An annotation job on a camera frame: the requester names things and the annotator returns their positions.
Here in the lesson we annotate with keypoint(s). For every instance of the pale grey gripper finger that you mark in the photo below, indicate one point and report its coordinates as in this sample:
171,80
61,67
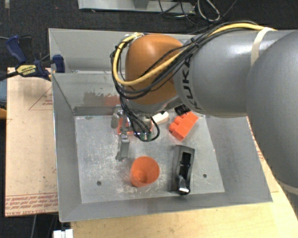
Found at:
122,150

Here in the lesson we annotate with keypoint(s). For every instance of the grey metal bin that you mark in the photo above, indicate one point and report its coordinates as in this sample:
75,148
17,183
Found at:
101,167

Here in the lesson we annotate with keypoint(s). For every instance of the orange plastic cup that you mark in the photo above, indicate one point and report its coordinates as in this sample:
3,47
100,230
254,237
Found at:
149,168

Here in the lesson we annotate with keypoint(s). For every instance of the grey and black stapler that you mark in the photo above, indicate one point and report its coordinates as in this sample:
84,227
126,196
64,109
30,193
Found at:
185,168

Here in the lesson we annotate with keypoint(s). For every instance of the orange toy brick block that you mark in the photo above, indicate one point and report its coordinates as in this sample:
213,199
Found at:
184,126

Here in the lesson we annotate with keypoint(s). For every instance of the brown cardboard board red print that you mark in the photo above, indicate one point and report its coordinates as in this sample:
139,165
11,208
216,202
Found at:
29,142

